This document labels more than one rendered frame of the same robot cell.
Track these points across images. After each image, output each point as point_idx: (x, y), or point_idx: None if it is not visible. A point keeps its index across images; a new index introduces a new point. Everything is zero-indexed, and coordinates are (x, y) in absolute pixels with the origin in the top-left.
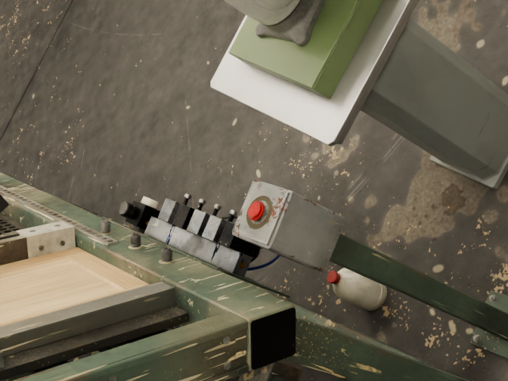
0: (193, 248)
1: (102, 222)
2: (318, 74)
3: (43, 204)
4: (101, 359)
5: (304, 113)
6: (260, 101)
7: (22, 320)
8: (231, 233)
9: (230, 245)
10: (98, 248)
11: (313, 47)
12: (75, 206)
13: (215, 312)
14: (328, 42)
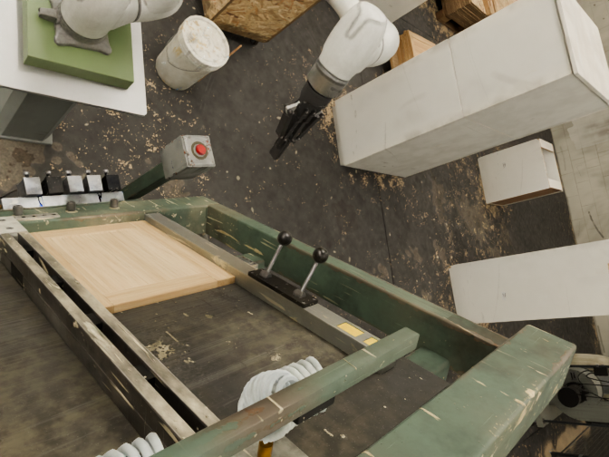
0: (77, 203)
1: (20, 207)
2: (133, 73)
3: None
4: (267, 229)
5: (113, 99)
6: (66, 92)
7: (201, 247)
8: (116, 180)
9: (120, 188)
10: (55, 221)
11: (117, 56)
12: None
13: (196, 211)
14: (127, 53)
